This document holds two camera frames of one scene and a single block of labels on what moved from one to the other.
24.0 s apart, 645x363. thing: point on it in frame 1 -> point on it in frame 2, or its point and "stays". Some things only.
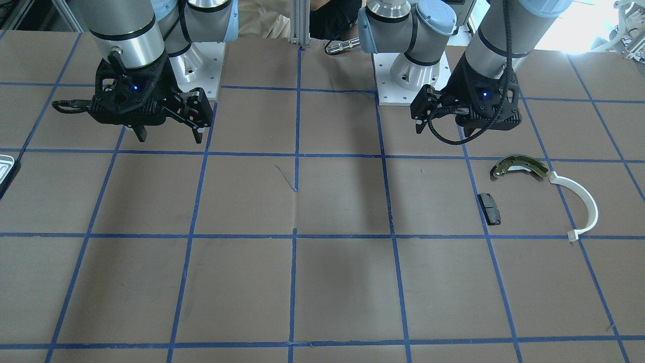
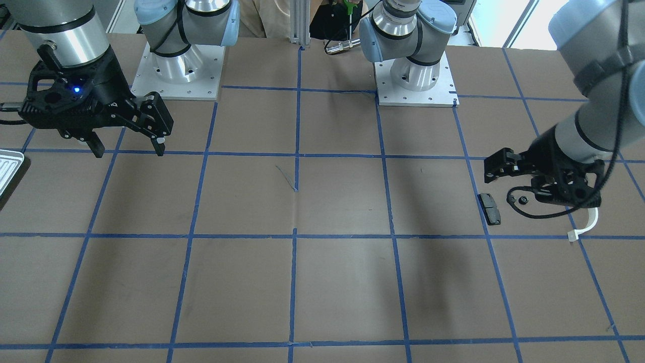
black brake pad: [490, 208] stays
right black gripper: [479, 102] -> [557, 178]
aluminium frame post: [300, 22] stays
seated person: [330, 20] stays
